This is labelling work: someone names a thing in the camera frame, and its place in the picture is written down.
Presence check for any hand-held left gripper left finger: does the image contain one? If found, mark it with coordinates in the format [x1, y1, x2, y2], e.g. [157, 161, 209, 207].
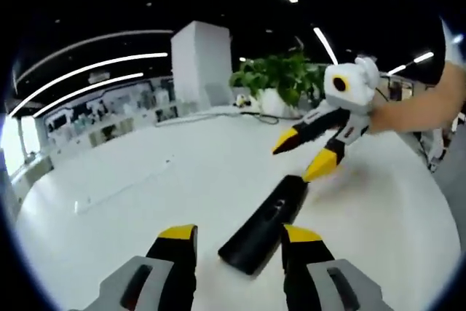
[67, 223, 200, 311]

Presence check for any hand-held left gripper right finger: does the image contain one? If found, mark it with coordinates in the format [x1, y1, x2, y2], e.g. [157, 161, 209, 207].
[280, 224, 396, 311]

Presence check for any black remote control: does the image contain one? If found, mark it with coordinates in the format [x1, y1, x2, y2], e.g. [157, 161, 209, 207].
[217, 175, 310, 276]

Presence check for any potted green plant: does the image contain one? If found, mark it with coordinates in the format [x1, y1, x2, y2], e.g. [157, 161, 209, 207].
[228, 51, 331, 117]

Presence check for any white display shelving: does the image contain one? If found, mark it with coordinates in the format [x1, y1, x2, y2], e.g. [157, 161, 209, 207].
[34, 76, 179, 151]

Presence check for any black cable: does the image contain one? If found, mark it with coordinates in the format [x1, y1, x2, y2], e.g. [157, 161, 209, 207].
[240, 109, 280, 125]

